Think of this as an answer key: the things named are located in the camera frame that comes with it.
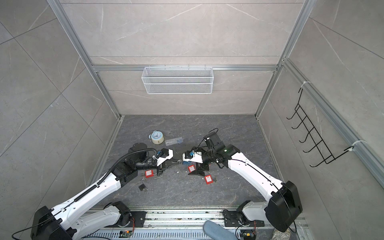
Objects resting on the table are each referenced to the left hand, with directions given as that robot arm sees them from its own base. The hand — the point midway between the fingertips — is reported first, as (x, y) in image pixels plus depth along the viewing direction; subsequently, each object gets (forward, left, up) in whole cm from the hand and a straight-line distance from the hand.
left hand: (177, 158), depth 70 cm
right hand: (+2, -6, -6) cm, 9 cm away
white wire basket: (+56, +2, +6) cm, 57 cm away
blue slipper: (-28, -16, -21) cm, 38 cm away
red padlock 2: (-3, -16, -22) cm, 28 cm away
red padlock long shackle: (+2, +19, -22) cm, 29 cm away
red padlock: (+4, -6, -22) cm, 24 cm away
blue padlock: (-2, -5, -2) cm, 6 cm away
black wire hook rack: (-2, -64, +8) cm, 64 cm away
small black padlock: (-5, +22, -23) cm, 32 cm away
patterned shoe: (-31, -45, -20) cm, 58 cm away
